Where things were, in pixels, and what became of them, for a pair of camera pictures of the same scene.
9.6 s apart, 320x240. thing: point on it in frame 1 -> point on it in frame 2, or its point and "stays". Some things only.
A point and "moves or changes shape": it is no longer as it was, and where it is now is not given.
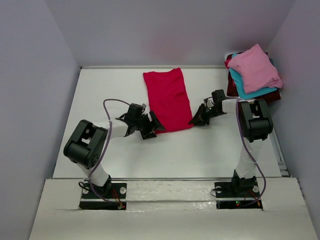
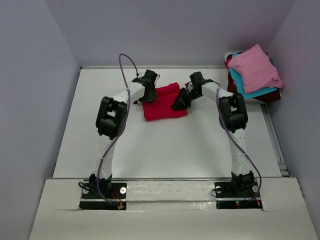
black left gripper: x=150 y=126 -> x=152 y=97
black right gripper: x=199 y=119 -> x=182 y=102
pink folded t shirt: x=257 y=70 stays
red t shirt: x=169 y=99 moves or changes shape
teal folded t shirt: x=240 y=84 stays
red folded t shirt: x=226 y=63 stays
